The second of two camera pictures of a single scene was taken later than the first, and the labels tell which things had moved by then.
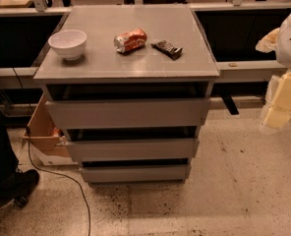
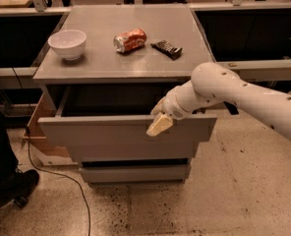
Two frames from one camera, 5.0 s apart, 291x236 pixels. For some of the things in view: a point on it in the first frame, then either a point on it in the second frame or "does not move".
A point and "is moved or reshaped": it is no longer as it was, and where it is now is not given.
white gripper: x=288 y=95 to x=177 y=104
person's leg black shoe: x=7 y=182 does not move
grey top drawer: x=128 y=113 is moved or reshaped
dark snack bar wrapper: x=167 y=48 does not move
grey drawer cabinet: x=130 y=88 does not move
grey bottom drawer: x=137 y=173 does not move
